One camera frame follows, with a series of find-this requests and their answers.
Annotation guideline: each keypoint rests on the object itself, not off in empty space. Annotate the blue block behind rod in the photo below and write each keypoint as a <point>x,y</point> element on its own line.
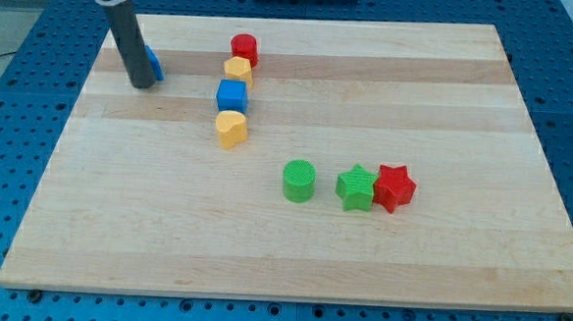
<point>155,63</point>

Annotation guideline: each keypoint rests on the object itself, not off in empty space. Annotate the red star block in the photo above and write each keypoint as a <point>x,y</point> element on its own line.
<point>393,187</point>

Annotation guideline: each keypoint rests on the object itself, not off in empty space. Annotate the green cylinder block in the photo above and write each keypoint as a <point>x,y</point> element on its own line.
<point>299,179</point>

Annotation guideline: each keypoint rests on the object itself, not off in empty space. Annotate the wooden board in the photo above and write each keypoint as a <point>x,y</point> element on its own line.
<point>140,198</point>

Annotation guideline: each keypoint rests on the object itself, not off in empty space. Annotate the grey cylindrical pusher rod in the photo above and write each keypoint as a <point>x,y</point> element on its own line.
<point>128,38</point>

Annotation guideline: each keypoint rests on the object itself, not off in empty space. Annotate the green star block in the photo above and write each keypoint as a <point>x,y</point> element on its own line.
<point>355,188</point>

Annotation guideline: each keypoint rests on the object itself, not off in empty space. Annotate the blue cube block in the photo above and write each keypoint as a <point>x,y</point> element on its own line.
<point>232,95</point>

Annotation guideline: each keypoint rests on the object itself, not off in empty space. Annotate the yellow hexagon block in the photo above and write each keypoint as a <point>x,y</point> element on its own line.
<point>238,68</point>

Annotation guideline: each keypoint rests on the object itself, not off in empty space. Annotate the red cylinder block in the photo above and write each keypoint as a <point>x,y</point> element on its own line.
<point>245,45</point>

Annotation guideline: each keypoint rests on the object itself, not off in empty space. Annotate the yellow heart block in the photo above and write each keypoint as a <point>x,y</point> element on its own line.
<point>231,128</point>

